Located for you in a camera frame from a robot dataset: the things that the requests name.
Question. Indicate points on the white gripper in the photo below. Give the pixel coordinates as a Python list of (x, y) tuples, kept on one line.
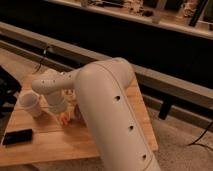
[(57, 104)]

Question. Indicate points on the orange pepper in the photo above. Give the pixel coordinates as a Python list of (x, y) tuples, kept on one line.
[(65, 119)]

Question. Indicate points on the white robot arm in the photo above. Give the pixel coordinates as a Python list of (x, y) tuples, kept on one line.
[(100, 89)]

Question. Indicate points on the purple bowl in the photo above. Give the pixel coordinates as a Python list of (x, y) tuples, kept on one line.
[(77, 114)]

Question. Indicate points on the clear glass jar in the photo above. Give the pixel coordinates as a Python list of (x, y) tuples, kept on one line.
[(70, 94)]

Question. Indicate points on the white plastic cup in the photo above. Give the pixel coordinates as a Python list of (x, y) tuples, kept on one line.
[(29, 101)]

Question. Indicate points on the black phone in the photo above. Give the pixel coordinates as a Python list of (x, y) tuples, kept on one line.
[(17, 136)]

